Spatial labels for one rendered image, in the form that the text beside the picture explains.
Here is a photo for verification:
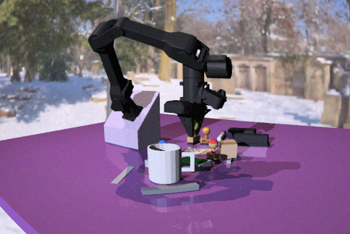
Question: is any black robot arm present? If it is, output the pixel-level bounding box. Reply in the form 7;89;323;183
88;16;233;121

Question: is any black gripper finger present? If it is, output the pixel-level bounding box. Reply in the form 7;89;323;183
195;109;211;135
177;112;199;137

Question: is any white mug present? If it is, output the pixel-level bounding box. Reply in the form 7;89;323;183
147;143;195;184

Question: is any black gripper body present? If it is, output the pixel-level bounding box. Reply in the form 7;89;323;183
164;77;209;114

